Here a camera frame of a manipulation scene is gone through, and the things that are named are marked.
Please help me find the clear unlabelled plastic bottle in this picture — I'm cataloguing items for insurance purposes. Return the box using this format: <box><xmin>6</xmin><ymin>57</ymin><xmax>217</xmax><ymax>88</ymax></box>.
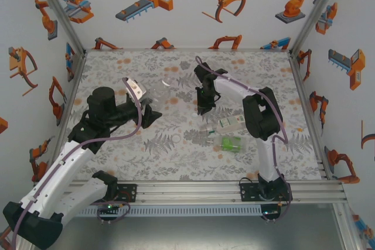
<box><xmin>145</xmin><ymin>78</ymin><xmax>173</xmax><ymax>107</ymax></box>

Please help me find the white green packet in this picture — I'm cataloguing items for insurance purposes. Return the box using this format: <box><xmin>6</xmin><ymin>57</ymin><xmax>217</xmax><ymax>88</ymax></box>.
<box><xmin>200</xmin><ymin>114</ymin><xmax>247</xmax><ymax>134</ymax></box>

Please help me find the floral printed table mat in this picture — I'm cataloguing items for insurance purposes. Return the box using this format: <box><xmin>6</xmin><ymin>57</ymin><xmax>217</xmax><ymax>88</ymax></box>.
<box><xmin>60</xmin><ymin>49</ymin><xmax>323</xmax><ymax>182</ymax></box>

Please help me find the small circuit board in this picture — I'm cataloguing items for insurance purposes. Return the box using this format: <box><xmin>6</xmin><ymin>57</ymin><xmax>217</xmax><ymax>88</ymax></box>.
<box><xmin>98</xmin><ymin>203</ymin><xmax>120</xmax><ymax>213</ymax></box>
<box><xmin>262</xmin><ymin>206</ymin><xmax>281</xmax><ymax>216</ymax></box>

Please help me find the aluminium table side rail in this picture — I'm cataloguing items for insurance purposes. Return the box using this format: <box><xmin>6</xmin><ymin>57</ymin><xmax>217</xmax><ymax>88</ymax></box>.
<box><xmin>36</xmin><ymin>50</ymin><xmax>88</xmax><ymax>183</ymax></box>
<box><xmin>288</xmin><ymin>50</ymin><xmax>333</xmax><ymax>180</ymax></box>

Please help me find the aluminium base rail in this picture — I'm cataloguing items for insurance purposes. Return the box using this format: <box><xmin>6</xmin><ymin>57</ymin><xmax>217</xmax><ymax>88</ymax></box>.
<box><xmin>70</xmin><ymin>179</ymin><xmax>348</xmax><ymax>206</ymax></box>

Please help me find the aluminium upright frame post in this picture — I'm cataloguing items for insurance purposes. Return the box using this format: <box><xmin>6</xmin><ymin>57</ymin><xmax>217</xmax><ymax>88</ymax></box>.
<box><xmin>29</xmin><ymin>0</ymin><xmax>87</xmax><ymax>57</ymax></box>
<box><xmin>288</xmin><ymin>0</ymin><xmax>351</xmax><ymax>57</ymax></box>

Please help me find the slotted white cable duct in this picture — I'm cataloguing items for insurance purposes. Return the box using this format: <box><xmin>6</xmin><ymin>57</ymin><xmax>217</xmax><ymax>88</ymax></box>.
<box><xmin>79</xmin><ymin>205</ymin><xmax>261</xmax><ymax>217</ymax></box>

